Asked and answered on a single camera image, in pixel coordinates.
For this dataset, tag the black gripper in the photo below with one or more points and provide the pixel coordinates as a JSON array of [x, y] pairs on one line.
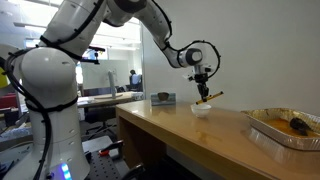
[[200, 74]]

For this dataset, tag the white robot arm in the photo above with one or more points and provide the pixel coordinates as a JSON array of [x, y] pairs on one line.
[[46, 76]]

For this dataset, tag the small white bowl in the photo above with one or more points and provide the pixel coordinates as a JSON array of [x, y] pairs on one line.
[[200, 110]]

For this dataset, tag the blue tissue box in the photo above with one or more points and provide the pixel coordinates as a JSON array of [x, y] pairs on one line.
[[162, 98]]

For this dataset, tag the aluminium foil tray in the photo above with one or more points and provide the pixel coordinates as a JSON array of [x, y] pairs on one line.
[[275, 123]]

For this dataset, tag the dark object in tray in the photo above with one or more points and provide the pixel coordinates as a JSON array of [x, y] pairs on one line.
[[299, 125]]

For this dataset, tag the red handled clamp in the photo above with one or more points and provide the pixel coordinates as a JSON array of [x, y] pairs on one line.
[[115, 145]]

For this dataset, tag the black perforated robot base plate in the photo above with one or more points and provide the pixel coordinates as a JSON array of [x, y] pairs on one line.
[[103, 167]]

